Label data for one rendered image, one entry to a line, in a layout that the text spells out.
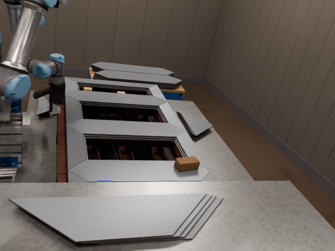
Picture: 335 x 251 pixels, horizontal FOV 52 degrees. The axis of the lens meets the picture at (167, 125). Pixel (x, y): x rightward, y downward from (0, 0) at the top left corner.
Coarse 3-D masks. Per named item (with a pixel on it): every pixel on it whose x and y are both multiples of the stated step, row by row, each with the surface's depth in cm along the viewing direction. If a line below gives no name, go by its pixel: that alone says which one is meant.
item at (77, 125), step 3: (78, 120) 208; (72, 123) 204; (75, 123) 204; (78, 123) 205; (81, 123) 206; (72, 126) 200; (75, 126) 201; (78, 126) 201; (81, 126) 202; (75, 129) 198; (78, 129) 198; (81, 129) 199; (81, 132) 196
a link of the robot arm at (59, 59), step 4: (52, 56) 178; (56, 56) 178; (60, 56) 179; (52, 60) 177; (56, 60) 178; (60, 60) 179; (60, 64) 180; (60, 68) 180; (60, 72) 182; (52, 76) 182; (56, 76) 182; (60, 76) 183
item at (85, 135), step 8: (64, 80) 261; (104, 88) 268; (112, 88) 269; (120, 88) 272; (128, 88) 274; (136, 88) 276; (144, 88) 278; (80, 104) 230; (88, 104) 235; (96, 104) 237; (104, 104) 238; (112, 104) 240; (120, 104) 242; (128, 104) 244; (160, 112) 245; (88, 136) 197; (96, 136) 198; (104, 136) 199; (112, 136) 201; (120, 136) 202; (128, 136) 204; (136, 136) 206; (144, 136) 207; (152, 136) 209; (160, 136) 210; (168, 136) 212; (176, 144) 209; (184, 152) 199
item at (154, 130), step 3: (147, 123) 222; (150, 123) 223; (153, 123) 224; (156, 123) 225; (147, 126) 218; (150, 126) 219; (153, 126) 219; (156, 126) 220; (150, 129) 215; (153, 129) 216; (156, 129) 217; (159, 129) 217; (150, 132) 212; (153, 132) 212; (156, 132) 213; (159, 132) 214; (162, 132) 215; (153, 135) 209; (156, 135) 210; (159, 135) 210; (162, 135) 211
